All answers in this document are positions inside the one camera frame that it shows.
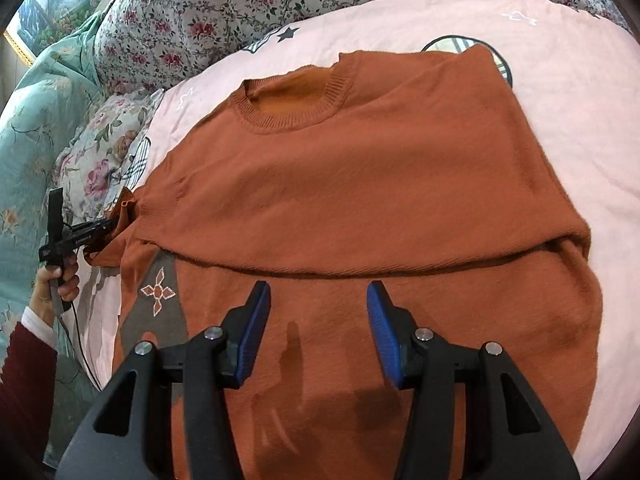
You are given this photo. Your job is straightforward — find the person's left hand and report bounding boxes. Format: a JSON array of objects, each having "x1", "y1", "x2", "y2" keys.
[{"x1": 28, "y1": 254, "x2": 79, "y2": 327}]

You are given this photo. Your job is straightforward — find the large-flower patterned pillow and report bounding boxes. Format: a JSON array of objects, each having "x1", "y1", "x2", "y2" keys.
[{"x1": 52, "y1": 88, "x2": 164, "y2": 224}]

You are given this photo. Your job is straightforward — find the dark red sleeve forearm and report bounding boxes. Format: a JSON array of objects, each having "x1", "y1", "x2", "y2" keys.
[{"x1": 1, "y1": 308, "x2": 56, "y2": 479}]

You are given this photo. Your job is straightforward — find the framed landscape painting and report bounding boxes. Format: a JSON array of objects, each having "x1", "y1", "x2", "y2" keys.
[{"x1": 3, "y1": 0, "x2": 113, "y2": 66}]

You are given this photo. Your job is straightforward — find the teal floral blanket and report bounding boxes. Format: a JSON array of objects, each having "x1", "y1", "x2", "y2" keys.
[{"x1": 1, "y1": 13, "x2": 104, "y2": 468}]

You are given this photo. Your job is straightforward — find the rust orange knit sweater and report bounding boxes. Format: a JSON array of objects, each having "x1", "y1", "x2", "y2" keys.
[{"x1": 89, "y1": 44, "x2": 602, "y2": 479}]

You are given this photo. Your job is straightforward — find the pink bed sheet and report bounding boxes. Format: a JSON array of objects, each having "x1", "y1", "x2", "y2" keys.
[{"x1": 80, "y1": 0, "x2": 639, "y2": 478}]

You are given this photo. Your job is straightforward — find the black cable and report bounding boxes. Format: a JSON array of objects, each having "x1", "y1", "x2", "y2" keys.
[{"x1": 60, "y1": 299, "x2": 104, "y2": 392}]

